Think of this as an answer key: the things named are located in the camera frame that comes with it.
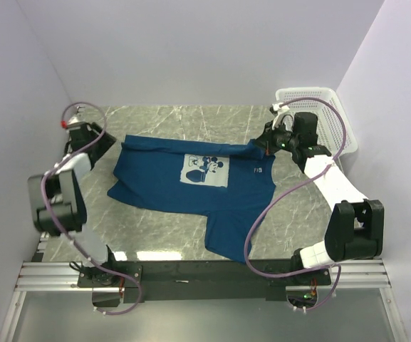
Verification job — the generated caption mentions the aluminium frame rail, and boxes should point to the aluminium frame rail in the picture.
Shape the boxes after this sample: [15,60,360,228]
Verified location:
[14,261,81,291]

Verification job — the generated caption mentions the white plastic basket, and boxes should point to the white plastic basket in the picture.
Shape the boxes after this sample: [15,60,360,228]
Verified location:
[275,87,358,155]

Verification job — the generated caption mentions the blue t shirt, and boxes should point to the blue t shirt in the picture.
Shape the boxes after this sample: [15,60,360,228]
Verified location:
[108,135,276,263]

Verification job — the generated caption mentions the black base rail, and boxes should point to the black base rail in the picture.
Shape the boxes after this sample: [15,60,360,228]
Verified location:
[77,260,331,304]

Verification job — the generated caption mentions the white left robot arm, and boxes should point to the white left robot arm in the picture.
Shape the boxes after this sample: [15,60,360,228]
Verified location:
[27,120,120,286]

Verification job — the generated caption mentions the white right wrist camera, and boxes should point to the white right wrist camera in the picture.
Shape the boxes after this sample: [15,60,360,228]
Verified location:
[269,102,290,130]

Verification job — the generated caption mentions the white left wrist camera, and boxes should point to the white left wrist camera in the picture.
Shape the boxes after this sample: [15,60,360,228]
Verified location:
[61,115,83,130]

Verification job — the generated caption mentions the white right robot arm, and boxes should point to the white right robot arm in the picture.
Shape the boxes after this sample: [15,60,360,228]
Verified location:
[255,112,385,284]

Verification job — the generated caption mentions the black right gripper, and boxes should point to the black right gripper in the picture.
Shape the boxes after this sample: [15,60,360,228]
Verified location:
[253,119,299,156]

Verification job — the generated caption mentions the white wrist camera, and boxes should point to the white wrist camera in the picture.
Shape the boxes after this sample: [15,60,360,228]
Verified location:
[61,115,83,130]
[269,102,290,130]

